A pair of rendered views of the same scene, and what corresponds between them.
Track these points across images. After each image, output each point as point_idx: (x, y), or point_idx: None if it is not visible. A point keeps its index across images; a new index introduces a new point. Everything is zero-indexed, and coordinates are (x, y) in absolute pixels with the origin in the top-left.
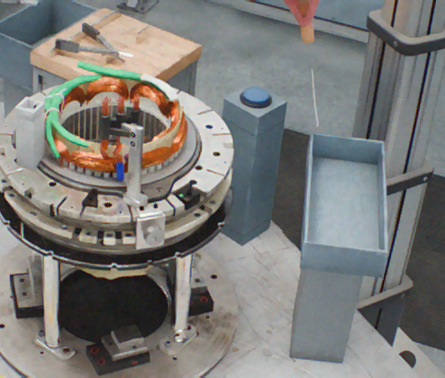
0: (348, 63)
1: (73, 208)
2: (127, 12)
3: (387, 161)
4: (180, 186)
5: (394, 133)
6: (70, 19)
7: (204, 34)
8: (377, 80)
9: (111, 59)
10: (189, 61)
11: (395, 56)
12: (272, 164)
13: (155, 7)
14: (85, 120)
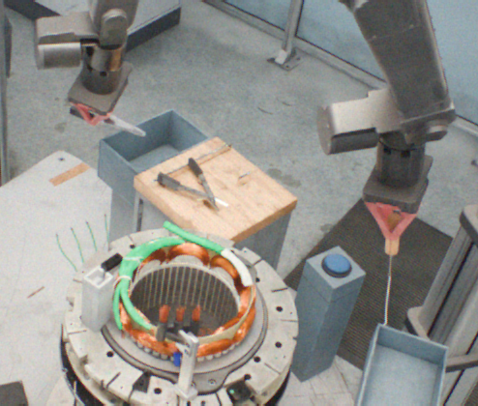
0: (450, 147)
1: (122, 389)
2: (274, 67)
3: (451, 344)
4: (233, 380)
5: (463, 324)
6: (185, 137)
7: (334, 100)
8: (458, 272)
9: (208, 202)
10: (283, 214)
11: None
12: (342, 322)
13: (298, 67)
14: (164, 275)
